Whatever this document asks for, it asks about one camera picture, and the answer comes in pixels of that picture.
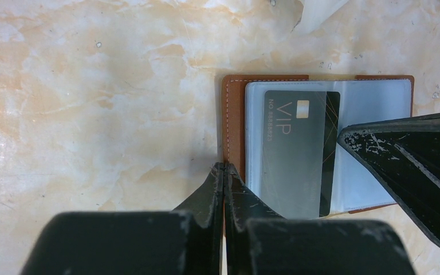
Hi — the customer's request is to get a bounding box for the black VIP credit card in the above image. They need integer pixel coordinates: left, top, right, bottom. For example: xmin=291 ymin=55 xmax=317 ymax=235
xmin=260 ymin=91 xmax=340 ymax=219

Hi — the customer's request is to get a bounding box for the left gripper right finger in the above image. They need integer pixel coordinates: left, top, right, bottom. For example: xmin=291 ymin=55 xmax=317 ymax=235
xmin=224 ymin=164 xmax=414 ymax=274

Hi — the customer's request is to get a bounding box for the brown leather card holder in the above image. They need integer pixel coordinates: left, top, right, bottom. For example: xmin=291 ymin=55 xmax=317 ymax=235
xmin=222 ymin=74 xmax=414 ymax=217

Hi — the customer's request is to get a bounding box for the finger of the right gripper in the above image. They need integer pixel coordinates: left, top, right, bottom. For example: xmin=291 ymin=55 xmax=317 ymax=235
xmin=337 ymin=113 xmax=440 ymax=248

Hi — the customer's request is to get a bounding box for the white translucent plastic card box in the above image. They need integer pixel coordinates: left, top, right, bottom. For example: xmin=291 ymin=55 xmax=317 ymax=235
xmin=291 ymin=0 xmax=348 ymax=34

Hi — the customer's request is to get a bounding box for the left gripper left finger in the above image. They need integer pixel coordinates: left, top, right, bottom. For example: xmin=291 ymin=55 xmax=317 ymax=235
xmin=22 ymin=163 xmax=225 ymax=274

